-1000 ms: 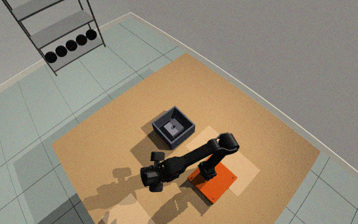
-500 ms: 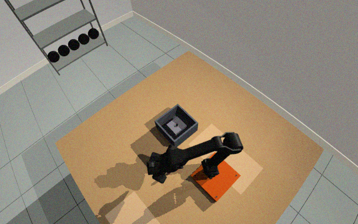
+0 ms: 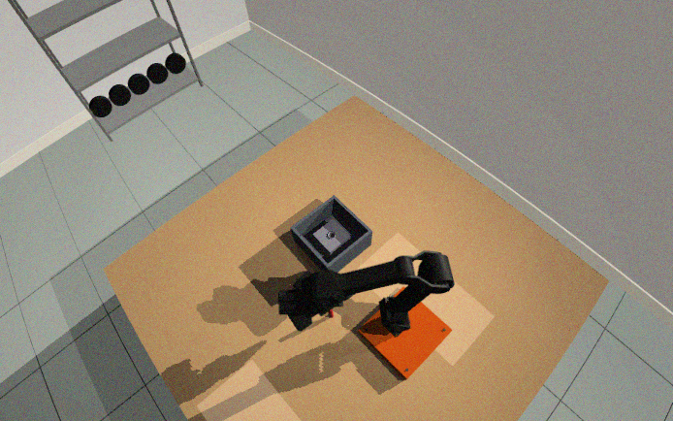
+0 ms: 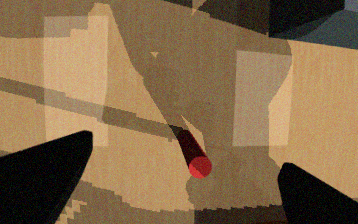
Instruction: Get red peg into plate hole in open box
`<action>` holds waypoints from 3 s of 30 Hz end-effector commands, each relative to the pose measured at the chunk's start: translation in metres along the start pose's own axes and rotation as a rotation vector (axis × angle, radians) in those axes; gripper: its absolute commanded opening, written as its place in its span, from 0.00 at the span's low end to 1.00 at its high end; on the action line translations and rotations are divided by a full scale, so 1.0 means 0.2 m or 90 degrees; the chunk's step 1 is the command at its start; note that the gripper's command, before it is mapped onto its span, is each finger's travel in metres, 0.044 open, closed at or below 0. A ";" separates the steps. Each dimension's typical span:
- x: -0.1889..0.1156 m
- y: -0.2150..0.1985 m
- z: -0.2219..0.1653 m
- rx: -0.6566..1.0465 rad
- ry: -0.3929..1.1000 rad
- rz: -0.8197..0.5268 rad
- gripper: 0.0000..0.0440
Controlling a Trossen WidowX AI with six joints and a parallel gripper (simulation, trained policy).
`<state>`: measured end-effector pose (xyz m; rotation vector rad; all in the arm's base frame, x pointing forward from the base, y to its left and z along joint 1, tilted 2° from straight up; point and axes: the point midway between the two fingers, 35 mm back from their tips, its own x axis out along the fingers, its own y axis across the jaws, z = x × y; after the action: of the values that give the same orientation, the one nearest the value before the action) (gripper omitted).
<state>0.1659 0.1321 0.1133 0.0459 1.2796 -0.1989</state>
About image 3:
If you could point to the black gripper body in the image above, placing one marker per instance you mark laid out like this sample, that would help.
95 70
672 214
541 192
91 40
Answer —
301 321

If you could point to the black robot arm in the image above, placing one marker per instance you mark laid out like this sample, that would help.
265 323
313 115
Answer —
321 291

